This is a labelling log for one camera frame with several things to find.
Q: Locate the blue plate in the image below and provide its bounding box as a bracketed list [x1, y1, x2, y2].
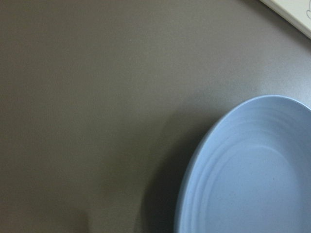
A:
[173, 95, 311, 233]

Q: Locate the cream rabbit tray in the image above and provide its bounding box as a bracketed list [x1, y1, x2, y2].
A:
[260, 0, 311, 39]

